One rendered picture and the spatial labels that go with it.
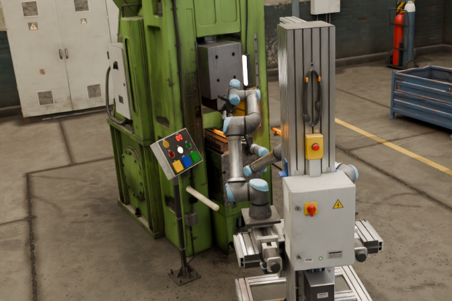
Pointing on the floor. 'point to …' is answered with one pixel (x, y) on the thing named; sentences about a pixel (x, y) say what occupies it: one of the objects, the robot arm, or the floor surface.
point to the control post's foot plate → (184, 275)
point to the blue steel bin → (423, 95)
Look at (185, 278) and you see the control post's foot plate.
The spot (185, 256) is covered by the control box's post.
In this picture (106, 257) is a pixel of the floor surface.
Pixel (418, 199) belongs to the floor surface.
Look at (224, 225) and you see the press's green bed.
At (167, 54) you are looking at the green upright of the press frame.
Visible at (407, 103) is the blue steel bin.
